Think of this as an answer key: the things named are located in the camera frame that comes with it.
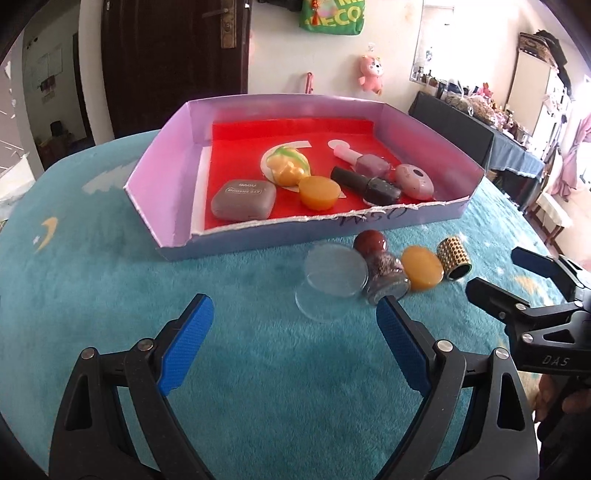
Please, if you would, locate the dark wooden door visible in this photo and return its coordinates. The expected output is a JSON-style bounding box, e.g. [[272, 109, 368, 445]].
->
[[100, 0, 252, 139]]

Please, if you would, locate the white stool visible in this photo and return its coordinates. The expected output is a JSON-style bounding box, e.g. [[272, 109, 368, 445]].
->
[[536, 191, 573, 241]]

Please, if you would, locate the clear plastic disc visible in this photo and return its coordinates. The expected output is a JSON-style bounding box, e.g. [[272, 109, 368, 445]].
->
[[294, 281, 365, 324], [305, 244, 370, 298]]

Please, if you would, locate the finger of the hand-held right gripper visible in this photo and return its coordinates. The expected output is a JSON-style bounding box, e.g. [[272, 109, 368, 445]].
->
[[511, 246, 591, 302], [465, 277, 579, 325]]

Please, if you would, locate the wall mirror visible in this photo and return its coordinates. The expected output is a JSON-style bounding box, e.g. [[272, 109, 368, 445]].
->
[[410, 0, 465, 88]]

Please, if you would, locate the orange round disc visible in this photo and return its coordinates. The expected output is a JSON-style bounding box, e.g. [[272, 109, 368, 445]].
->
[[401, 246, 445, 292], [298, 176, 343, 212]]

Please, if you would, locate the pink nail polish bottle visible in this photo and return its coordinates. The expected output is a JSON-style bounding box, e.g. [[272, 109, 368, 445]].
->
[[338, 148, 392, 177]]

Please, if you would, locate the teal fluffy blanket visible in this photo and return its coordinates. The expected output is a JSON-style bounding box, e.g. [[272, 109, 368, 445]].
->
[[0, 129, 591, 480]]

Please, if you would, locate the gold studded cylinder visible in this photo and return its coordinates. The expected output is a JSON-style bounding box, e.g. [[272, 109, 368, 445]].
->
[[436, 236, 472, 281]]

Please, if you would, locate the pink white toy camera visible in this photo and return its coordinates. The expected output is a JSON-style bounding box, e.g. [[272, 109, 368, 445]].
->
[[394, 164, 435, 200]]

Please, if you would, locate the pink plush toy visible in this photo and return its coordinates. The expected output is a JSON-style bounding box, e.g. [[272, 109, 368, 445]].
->
[[358, 54, 386, 94]]

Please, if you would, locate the black nail polish bottle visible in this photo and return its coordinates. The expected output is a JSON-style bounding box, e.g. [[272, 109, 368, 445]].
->
[[330, 166, 402, 207]]

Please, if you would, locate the green bag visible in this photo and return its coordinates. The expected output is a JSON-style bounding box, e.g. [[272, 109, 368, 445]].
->
[[298, 0, 365, 36]]

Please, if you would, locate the person's right hand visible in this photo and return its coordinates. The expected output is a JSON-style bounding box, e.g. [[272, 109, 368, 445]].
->
[[536, 374, 591, 432]]

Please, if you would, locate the yellow green toy figure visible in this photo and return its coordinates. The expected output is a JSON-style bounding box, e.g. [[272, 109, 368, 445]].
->
[[265, 144, 309, 188]]

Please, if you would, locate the glitter bottle with red cap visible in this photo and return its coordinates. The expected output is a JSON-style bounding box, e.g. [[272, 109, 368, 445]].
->
[[353, 230, 411, 306]]

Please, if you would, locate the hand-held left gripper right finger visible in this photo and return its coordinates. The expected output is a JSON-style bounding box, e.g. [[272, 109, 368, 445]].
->
[[376, 295, 541, 480]]

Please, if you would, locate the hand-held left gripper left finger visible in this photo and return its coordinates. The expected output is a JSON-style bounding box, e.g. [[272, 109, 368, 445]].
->
[[48, 293, 215, 480]]

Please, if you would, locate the brass door handle plate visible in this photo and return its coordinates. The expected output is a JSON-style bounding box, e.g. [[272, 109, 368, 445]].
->
[[221, 10, 237, 48]]

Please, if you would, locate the grey earbud case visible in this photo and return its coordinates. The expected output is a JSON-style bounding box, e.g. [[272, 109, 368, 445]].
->
[[211, 178, 278, 220]]

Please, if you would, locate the red-bottomed cardboard box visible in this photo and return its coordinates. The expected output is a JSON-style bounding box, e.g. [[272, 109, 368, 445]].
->
[[124, 93, 485, 262]]

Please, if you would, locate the white cabinet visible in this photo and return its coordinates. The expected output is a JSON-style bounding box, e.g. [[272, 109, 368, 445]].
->
[[508, 32, 565, 134]]

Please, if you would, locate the white wall board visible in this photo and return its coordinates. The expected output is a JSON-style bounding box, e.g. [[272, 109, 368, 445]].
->
[[34, 46, 63, 90]]

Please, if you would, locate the pink hanging clothing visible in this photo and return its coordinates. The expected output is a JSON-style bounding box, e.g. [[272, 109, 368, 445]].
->
[[551, 115, 591, 199]]

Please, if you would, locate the dark table with blue cloth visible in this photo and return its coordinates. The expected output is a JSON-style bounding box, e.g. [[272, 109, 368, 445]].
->
[[409, 90, 546, 178]]

